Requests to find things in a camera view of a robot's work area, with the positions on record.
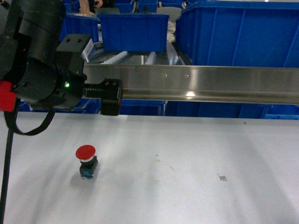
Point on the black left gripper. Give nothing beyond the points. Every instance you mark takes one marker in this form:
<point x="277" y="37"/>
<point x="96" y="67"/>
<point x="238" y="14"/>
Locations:
<point x="61" y="85"/>

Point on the red mushroom push button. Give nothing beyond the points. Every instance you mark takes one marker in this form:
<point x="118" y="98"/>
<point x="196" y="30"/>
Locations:
<point x="89" y="167"/>

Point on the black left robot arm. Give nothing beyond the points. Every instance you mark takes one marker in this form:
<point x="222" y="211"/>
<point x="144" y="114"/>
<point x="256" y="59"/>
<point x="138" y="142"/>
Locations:
<point x="31" y="29"/>

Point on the blue bin centre shelf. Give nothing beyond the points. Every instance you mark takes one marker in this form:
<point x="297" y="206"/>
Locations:
<point x="134" y="32"/>

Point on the blue bin lower centre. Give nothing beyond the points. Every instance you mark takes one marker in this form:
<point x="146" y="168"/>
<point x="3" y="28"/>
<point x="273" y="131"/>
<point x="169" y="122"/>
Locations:
<point x="142" y="107"/>

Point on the blue bin lower right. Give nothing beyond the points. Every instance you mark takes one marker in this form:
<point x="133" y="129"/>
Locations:
<point x="216" y="110"/>

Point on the large blue bin left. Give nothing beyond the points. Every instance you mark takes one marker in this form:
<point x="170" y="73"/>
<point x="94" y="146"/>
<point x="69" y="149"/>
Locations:
<point x="77" y="24"/>

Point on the large blue bin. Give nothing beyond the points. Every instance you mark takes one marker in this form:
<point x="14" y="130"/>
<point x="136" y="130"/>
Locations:
<point x="77" y="24"/>
<point x="240" y="33"/>

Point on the large blue bin right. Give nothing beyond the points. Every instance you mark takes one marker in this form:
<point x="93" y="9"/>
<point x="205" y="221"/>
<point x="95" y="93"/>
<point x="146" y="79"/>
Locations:
<point x="240" y="33"/>

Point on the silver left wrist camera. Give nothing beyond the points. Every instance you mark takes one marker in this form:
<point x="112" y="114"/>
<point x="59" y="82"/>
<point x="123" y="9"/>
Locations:
<point x="88" y="51"/>

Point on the red cable connector block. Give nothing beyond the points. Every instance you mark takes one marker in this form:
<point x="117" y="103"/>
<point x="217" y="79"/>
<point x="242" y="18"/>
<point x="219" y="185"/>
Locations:
<point x="7" y="96"/>

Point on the stainless steel shelf rail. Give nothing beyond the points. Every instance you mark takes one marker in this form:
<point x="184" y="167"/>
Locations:
<point x="201" y="83"/>

